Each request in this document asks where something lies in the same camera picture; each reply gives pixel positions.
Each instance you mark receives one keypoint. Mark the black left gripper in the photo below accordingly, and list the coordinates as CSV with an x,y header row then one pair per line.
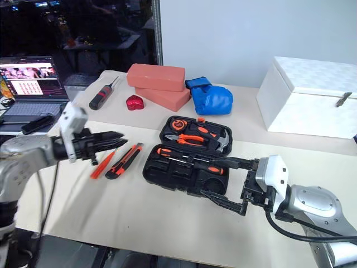
x,y
83,145

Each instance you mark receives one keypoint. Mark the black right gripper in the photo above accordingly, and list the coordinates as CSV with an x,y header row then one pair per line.
x,y
255,192

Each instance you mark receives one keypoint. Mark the orange black utility knife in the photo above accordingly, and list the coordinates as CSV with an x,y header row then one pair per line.
x,y
124,162

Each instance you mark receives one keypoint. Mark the orange tester pen screwdriver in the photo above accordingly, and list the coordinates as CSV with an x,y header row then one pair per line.
x,y
101,166

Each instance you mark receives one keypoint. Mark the black plastic tool case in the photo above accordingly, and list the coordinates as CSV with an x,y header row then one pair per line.
x,y
167,176

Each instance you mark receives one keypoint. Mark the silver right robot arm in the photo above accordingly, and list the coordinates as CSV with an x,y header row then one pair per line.
x,y
315,201

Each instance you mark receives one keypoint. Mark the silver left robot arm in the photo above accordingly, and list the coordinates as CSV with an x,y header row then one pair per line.
x,y
25,156

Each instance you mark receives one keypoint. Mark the thick orange black screwdriver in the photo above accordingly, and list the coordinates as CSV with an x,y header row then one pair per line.
x,y
212,169

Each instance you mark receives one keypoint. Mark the red heart-shaped box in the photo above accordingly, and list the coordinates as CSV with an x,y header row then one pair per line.
x,y
135,102

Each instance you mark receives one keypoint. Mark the black red screwdriver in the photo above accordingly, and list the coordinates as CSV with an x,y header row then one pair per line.
x,y
100,96

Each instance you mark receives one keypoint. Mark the slim orange black screwdriver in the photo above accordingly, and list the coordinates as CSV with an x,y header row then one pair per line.
x,y
164,152

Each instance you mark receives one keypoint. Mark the pink red brick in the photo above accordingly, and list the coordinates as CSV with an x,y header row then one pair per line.
x,y
156,76
167,99

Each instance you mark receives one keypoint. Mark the orange black tape measure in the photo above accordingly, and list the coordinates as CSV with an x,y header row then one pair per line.
x,y
179,124

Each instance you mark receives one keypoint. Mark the black phone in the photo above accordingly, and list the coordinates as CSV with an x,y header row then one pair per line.
x,y
37,124

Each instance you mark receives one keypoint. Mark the beige table cloth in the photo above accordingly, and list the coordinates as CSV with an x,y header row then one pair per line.
x,y
139,217

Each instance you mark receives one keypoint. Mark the blue boxing glove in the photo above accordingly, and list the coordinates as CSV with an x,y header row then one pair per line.
x,y
212,100

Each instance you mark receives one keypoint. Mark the open laptop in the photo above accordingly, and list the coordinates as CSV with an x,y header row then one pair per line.
x,y
30,83

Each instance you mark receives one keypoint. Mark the white wooden box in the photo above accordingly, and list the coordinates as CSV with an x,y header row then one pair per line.
x,y
304,106

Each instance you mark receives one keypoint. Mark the grey metal pole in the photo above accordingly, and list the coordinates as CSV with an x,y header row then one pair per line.
x,y
157,30

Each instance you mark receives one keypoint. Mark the metal box latch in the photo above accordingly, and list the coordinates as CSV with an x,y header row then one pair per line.
x,y
343,100

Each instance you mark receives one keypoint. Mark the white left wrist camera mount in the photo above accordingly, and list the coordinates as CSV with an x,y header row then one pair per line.
x,y
73,117

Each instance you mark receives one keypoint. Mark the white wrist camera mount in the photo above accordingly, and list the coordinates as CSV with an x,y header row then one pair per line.
x,y
73,117
274,173

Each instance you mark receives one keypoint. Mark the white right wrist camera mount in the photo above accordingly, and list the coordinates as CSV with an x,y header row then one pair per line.
x,y
274,173

